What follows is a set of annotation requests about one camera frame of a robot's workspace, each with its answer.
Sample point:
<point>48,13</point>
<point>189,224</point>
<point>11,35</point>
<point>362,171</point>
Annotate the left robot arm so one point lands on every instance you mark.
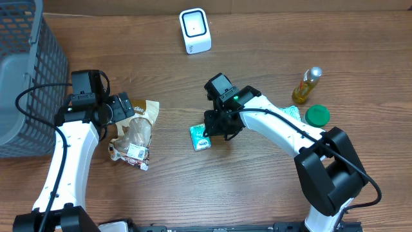
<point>80,124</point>

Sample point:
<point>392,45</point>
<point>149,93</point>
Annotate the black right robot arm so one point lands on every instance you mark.
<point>329,169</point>

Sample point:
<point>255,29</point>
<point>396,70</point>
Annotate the teal white carton pack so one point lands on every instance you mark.
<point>199,142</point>

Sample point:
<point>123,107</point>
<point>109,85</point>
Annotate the grey plastic mesh basket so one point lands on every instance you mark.
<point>34,69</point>

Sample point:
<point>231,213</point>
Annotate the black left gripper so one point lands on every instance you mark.
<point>122,105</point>

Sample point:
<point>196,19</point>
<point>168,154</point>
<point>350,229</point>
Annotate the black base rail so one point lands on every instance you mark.
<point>276,227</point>

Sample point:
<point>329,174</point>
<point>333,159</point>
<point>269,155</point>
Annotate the teal white packet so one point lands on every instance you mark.
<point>294,114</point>

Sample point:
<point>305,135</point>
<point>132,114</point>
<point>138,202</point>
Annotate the green white round jar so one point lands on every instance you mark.
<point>317,116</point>

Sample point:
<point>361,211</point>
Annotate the brown Pantree snack pouch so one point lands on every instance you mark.
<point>134,135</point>

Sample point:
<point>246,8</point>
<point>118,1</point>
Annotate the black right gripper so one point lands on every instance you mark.
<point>215,129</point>

